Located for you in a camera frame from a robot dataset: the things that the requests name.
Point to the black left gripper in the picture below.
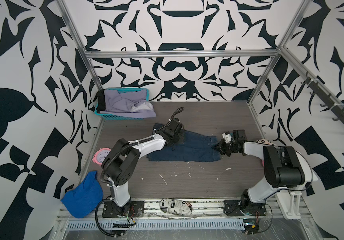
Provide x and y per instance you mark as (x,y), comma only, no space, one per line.
(182,136)

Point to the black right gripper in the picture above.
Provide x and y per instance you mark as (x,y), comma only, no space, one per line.
(221,147)

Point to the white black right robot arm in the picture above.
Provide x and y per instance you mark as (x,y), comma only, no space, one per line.
(286,173)

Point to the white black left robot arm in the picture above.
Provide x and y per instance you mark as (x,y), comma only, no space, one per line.
(119,165)

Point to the plush doll toy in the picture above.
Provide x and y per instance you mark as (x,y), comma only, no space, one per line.
(264,142)

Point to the lilac skirt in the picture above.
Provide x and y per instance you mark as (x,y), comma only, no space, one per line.
(129,104)

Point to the teal plastic basket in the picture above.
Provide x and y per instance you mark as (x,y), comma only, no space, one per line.
(112,117)

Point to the newspaper print shoe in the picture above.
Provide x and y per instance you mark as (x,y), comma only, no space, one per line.
(176,207)

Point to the black garment in basket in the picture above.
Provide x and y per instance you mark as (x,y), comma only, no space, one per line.
(101,101)

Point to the pink alarm clock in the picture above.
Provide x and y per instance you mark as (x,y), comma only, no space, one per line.
(100,156)

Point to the green circuit board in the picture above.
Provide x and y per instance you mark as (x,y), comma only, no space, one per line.
(251,227)

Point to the white stand rack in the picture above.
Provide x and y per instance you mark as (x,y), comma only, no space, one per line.
(289,200)

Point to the blue cap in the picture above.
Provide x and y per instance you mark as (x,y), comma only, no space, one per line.
(85,197)

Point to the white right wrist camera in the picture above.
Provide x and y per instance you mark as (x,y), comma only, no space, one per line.
(228,137)

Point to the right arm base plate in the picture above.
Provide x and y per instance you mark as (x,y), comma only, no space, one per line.
(238,208)

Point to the white cable duct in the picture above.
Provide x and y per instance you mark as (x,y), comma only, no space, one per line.
(180,224)

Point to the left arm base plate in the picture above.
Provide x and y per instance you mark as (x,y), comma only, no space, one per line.
(131,209)

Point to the aluminium cage frame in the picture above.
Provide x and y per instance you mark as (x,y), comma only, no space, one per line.
(204,50)

